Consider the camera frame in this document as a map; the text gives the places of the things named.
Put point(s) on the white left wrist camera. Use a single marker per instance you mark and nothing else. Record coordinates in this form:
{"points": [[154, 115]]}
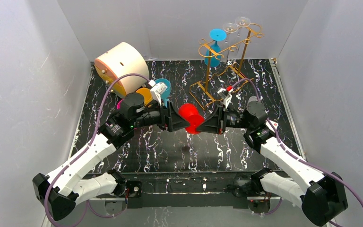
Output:
{"points": [[156, 90]]}

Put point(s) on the clear wine glass rear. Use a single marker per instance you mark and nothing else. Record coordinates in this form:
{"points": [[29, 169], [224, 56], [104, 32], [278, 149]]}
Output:
{"points": [[242, 22]]}

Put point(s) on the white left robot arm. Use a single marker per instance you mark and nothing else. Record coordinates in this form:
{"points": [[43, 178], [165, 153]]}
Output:
{"points": [[62, 189]]}

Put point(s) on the clear wine glass front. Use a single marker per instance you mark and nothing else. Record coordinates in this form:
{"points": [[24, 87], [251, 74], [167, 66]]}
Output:
{"points": [[229, 28]]}

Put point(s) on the red wine glass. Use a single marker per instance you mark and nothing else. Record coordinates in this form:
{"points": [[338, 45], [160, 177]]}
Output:
{"points": [[191, 114]]}

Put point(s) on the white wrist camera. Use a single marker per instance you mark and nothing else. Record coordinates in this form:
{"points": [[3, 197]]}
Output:
{"points": [[156, 90], [226, 95]]}

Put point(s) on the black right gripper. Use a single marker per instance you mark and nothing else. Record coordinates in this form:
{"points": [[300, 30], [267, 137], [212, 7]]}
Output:
{"points": [[222, 118]]}

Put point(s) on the clear wine glass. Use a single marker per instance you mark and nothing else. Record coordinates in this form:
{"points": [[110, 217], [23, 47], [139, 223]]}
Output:
{"points": [[242, 22], [229, 28]]}

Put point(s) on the teal wine glass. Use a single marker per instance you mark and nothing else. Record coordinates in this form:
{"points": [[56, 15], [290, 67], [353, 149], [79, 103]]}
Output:
{"points": [[165, 94]]}

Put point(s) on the long white green box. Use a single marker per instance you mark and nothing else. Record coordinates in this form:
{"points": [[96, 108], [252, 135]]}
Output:
{"points": [[272, 125]]}

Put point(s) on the gold wine glass rack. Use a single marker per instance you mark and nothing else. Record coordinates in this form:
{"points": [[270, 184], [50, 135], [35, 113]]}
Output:
{"points": [[200, 90]]}

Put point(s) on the magenta wine glass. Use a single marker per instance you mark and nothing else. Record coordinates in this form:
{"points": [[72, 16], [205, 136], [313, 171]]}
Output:
{"points": [[119, 104]]}

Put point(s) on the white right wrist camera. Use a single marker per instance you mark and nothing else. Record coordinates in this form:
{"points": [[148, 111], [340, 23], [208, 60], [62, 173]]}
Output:
{"points": [[226, 95]]}

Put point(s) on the small grey glitter jar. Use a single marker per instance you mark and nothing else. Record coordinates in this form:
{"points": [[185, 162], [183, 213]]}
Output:
{"points": [[252, 98]]}

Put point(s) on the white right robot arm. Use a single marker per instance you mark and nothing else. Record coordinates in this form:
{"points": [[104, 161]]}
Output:
{"points": [[321, 196]]}

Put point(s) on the round beige box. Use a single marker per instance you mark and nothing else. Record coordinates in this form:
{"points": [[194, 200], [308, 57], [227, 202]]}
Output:
{"points": [[118, 61]]}

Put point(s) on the blue wine glass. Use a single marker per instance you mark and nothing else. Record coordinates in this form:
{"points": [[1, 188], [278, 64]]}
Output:
{"points": [[216, 35]]}

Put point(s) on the orange wine glass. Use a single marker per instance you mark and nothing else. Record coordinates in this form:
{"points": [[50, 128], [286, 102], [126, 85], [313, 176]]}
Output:
{"points": [[145, 92]]}

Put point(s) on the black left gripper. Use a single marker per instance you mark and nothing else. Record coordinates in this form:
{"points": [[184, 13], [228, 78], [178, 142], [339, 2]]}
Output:
{"points": [[168, 116]]}

